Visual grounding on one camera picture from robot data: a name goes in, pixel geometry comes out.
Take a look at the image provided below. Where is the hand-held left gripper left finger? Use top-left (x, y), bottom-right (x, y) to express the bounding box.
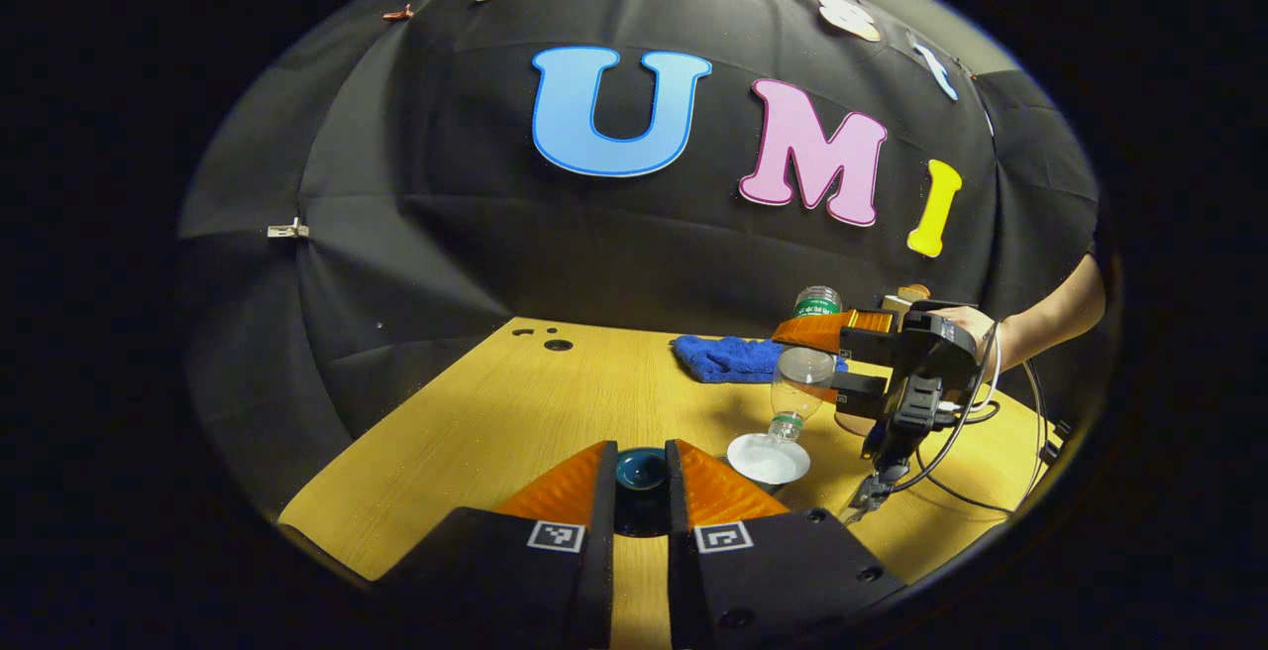
top-left (381, 440), bottom-right (617, 650)

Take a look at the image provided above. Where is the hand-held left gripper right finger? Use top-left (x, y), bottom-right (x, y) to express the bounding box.
top-left (666, 439), bottom-right (907, 650)

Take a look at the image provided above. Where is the clear plastic water bottle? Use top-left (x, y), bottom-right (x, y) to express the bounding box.
top-left (770, 285), bottom-right (845, 446)

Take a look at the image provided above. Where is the white teacup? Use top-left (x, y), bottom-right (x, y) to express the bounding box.
top-left (726, 432), bottom-right (811, 492)

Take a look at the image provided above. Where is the teal teacup lid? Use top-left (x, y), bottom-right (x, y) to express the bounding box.
top-left (614, 447), bottom-right (670, 537)

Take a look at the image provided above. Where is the blue towel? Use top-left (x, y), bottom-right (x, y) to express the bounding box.
top-left (671, 335), bottom-right (853, 385)

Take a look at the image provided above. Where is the black backdrop cloth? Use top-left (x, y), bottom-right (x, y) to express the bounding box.
top-left (178, 0), bottom-right (1101, 522)

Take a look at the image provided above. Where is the black cable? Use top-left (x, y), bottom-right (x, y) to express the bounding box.
top-left (916, 328), bottom-right (1053, 517)

